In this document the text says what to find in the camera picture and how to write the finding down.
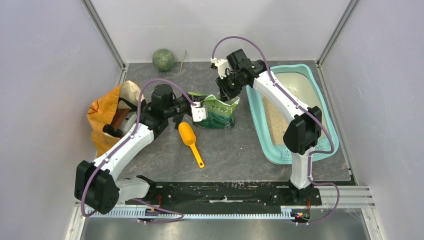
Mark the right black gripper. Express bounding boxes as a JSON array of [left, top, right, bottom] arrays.
[[215, 71, 247, 103]]

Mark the green cat litter bag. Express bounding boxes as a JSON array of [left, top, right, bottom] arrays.
[[188, 92, 240, 129]]

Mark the orange plastic scoop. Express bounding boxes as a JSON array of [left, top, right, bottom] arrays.
[[178, 122, 205, 169]]

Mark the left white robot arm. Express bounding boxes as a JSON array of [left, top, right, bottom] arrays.
[[74, 79, 196, 214]]

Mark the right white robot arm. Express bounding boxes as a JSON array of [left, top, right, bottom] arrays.
[[210, 49, 322, 205]]

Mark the teal litter box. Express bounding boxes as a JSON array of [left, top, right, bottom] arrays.
[[246, 64, 339, 165]]

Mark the green ball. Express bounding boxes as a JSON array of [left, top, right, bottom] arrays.
[[152, 48, 175, 72]]

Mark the white bottle in bag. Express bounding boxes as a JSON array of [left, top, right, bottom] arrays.
[[118, 111, 137, 135]]

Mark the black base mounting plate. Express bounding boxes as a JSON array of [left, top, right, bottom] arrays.
[[142, 181, 322, 215]]

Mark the orange trash bag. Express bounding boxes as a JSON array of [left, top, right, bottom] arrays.
[[87, 81, 145, 157]]

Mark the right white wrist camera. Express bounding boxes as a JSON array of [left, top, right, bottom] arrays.
[[210, 57, 230, 79]]

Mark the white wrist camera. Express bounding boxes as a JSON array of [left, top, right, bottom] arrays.
[[190, 101, 208, 122], [210, 57, 230, 79]]

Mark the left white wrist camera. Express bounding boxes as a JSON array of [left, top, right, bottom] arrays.
[[190, 101, 208, 122]]

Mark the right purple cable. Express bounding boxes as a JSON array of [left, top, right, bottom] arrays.
[[211, 36, 341, 226]]

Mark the purple cable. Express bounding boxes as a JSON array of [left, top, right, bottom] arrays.
[[211, 36, 341, 226], [80, 78, 185, 225]]

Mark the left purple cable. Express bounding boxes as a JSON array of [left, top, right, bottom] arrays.
[[80, 78, 185, 225]]

